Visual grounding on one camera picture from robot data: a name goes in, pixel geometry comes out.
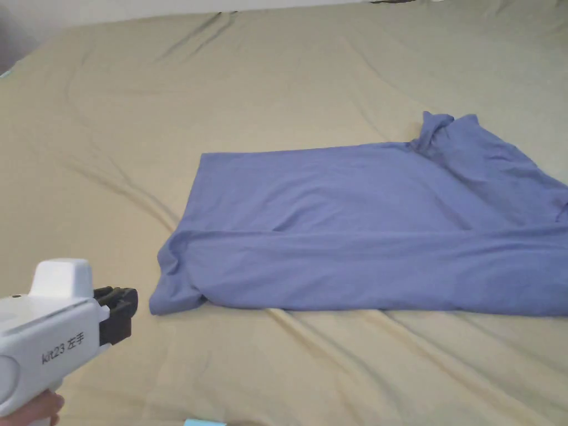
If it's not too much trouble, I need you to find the person's left hand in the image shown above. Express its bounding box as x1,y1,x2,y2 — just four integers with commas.
12,392,65,426

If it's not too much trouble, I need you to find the bed with beige sheet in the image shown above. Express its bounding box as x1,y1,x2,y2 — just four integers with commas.
0,0,568,426

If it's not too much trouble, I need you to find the blue shirt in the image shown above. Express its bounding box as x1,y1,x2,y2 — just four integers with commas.
149,110,568,318

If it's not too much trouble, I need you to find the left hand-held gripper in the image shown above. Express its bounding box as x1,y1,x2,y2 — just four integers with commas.
0,259,139,426

